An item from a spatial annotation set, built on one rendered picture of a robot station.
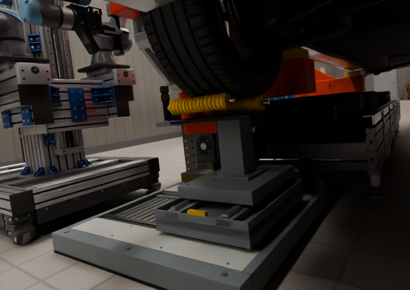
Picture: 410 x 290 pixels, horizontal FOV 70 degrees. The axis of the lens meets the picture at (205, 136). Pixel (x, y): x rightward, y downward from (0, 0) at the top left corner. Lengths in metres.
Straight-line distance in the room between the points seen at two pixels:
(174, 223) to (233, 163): 0.31
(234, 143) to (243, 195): 0.23
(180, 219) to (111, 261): 0.25
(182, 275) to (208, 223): 0.17
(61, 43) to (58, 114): 0.44
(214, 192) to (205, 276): 0.30
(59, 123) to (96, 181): 0.35
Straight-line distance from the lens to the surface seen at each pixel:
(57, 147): 1.84
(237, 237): 0.89
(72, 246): 1.24
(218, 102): 1.00
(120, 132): 5.45
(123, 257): 1.01
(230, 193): 0.97
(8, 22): 1.70
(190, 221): 0.97
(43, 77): 1.54
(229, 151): 1.11
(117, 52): 1.28
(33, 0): 1.13
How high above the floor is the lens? 0.48
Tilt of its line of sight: 5 degrees down
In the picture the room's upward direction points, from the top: 6 degrees counter-clockwise
